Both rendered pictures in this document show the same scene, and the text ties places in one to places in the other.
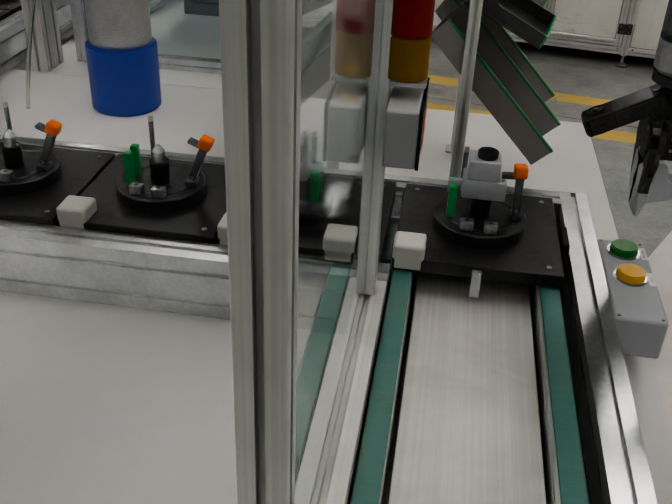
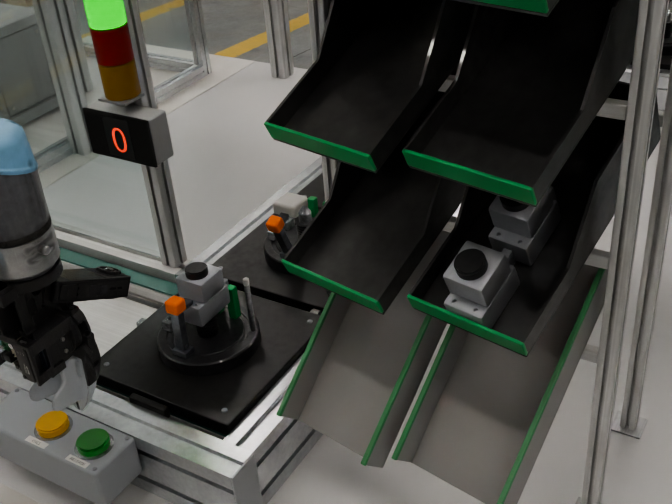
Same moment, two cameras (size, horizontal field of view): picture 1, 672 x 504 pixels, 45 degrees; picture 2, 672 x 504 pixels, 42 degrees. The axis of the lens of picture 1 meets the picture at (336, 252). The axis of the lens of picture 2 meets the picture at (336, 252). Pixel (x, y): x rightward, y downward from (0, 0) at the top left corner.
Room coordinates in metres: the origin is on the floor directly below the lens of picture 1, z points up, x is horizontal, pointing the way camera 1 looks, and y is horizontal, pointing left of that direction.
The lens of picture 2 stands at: (1.67, -1.00, 1.72)
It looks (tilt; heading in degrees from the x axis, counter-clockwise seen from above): 33 degrees down; 116
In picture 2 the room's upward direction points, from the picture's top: 5 degrees counter-clockwise
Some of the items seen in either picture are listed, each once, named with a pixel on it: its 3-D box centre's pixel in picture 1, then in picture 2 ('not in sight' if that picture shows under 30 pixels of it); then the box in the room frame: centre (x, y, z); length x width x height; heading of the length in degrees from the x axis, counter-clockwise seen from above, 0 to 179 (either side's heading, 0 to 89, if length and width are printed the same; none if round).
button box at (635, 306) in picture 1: (625, 294); (59, 444); (0.98, -0.42, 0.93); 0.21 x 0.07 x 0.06; 172
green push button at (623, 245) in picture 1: (623, 250); (93, 444); (1.04, -0.43, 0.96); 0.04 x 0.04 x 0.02
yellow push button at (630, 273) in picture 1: (630, 276); (53, 426); (0.98, -0.42, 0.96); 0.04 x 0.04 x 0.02
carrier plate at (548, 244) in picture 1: (477, 230); (211, 347); (1.09, -0.21, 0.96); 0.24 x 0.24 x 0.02; 82
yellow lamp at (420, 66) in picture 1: (407, 55); (119, 77); (0.92, -0.07, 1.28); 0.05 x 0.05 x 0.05
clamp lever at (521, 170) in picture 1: (513, 188); (182, 320); (1.08, -0.26, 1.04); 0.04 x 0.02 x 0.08; 82
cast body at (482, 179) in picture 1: (478, 171); (204, 285); (1.09, -0.20, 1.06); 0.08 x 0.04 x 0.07; 82
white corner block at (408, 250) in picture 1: (408, 251); not in sight; (1.00, -0.10, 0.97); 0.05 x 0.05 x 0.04; 82
